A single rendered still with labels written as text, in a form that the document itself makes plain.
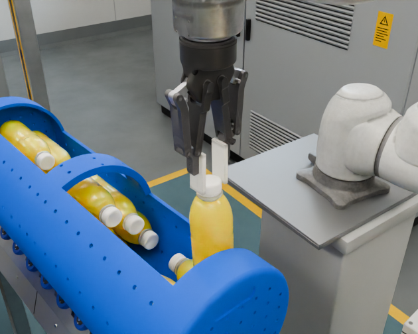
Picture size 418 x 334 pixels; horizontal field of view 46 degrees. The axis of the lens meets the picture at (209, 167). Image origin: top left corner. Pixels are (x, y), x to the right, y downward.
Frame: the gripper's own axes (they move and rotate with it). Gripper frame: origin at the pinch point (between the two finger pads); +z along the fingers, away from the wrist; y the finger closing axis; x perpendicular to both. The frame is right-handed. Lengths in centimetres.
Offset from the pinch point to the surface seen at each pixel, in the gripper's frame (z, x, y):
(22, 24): 10, -130, -25
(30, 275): 43, -44, 17
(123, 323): 19.5, 0.9, 18.2
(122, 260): 14.3, -5.4, 13.6
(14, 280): 49, -51, 19
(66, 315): 42, -27, 17
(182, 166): 136, -176, -131
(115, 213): 18.8, -21.9, 4.9
